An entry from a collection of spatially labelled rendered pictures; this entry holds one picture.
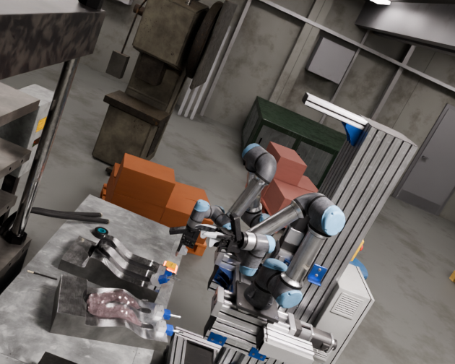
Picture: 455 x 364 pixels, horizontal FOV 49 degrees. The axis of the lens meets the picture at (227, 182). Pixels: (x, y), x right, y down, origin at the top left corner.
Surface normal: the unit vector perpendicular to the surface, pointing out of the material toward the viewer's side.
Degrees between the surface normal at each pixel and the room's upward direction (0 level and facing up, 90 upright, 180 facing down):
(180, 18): 92
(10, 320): 0
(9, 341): 0
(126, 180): 90
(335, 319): 90
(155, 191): 90
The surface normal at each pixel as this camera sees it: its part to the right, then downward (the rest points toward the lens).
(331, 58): -0.01, 0.35
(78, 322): 0.22, 0.44
